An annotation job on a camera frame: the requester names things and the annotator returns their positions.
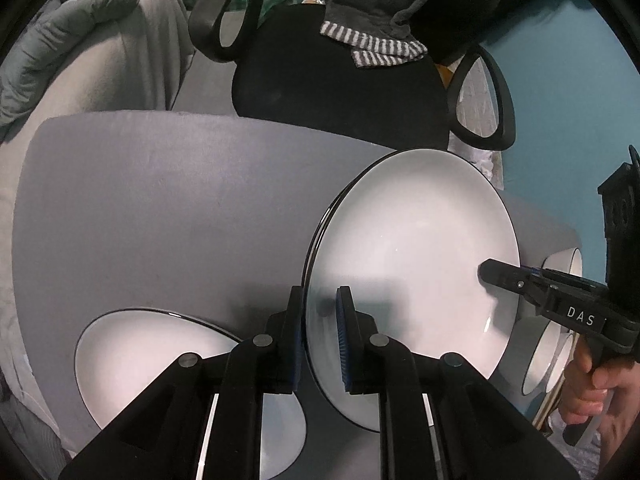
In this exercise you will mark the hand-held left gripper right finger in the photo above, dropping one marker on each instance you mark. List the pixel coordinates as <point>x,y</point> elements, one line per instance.
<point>344,345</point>

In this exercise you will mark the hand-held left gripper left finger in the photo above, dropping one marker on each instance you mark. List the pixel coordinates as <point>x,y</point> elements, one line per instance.
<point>295,345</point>

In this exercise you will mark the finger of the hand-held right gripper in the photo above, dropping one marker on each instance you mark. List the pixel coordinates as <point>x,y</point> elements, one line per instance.
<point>505,275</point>
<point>575,282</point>

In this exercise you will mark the white plate with black rim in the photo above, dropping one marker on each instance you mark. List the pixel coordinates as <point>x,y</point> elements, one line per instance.
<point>145,350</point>
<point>415,240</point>

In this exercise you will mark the person's right hand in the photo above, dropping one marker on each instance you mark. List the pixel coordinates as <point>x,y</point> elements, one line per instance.
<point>582,390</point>

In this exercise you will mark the white bowl with black rim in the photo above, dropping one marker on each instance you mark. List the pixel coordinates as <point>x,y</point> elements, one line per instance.
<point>562,360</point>
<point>537,360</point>

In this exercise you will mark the white plastic bag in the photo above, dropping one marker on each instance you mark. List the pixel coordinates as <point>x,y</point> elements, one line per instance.
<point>487,167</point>

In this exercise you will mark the white textured panel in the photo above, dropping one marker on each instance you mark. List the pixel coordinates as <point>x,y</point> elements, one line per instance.
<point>477,100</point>

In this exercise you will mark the orange wooden object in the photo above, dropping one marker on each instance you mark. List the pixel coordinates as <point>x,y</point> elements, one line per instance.
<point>445,74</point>

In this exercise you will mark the black office chair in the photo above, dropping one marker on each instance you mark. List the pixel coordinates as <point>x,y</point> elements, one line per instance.
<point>325,90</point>

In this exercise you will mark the dark grey garment striped cuffs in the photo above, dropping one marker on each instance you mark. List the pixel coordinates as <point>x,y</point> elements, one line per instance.
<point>365,5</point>

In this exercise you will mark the grey quilted cushion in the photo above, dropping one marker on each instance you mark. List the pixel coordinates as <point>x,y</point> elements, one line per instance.
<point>55,50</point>

